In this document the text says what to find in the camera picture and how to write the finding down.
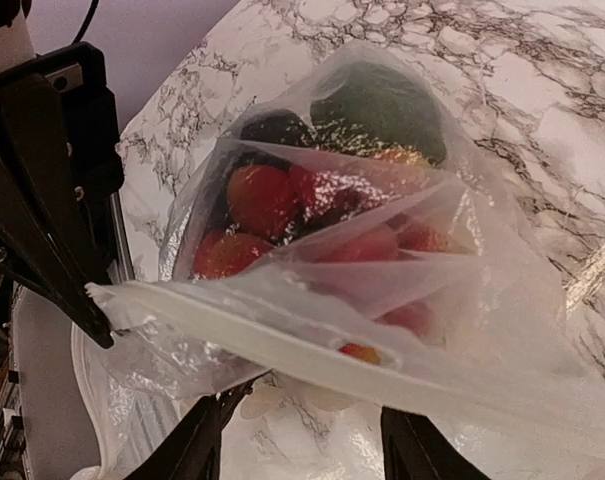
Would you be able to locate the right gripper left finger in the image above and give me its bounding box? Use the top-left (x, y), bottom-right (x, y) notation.
top-left (125, 382), bottom-right (253, 480)

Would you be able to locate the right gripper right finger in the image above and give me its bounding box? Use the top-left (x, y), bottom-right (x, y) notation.
top-left (380, 407), bottom-right (489, 480)

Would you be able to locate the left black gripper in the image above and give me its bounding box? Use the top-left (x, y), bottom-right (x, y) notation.
top-left (0, 42), bottom-right (124, 348)

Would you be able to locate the clear zip top bag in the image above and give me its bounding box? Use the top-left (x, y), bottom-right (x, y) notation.
top-left (73, 42), bottom-right (605, 479)

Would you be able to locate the green fake cucumber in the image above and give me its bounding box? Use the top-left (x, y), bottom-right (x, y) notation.
top-left (310, 62), bottom-right (446, 165)

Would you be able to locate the dark fake eggplant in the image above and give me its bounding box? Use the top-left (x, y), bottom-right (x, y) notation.
top-left (240, 110), bottom-right (313, 148)

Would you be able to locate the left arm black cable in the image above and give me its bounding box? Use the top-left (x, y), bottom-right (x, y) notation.
top-left (71, 0), bottom-right (101, 46)

